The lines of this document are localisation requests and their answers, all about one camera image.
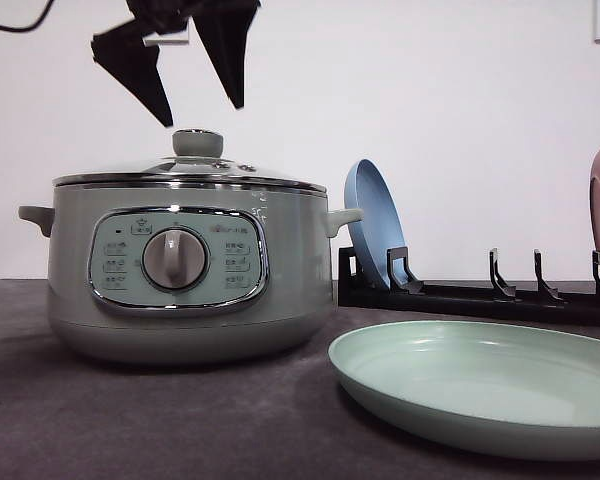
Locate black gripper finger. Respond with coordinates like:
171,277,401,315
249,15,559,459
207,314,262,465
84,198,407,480
91,19,173,128
191,0,261,109

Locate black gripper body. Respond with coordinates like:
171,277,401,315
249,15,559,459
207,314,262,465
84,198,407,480
125,0,205,38

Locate glass lid with green knob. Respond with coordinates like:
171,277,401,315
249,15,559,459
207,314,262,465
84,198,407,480
53,129,328,193

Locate green plate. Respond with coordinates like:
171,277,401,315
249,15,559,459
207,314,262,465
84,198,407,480
328,320,600,460

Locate blue plate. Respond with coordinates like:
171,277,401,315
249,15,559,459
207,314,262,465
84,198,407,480
344,159,406,289

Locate green electric steamer pot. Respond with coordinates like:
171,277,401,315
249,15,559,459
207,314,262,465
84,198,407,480
19,176,364,365

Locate black dish rack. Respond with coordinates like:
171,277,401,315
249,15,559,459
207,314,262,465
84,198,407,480
338,246,600,325

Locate black cable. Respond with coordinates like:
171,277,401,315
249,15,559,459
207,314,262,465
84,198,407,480
0,0,55,33

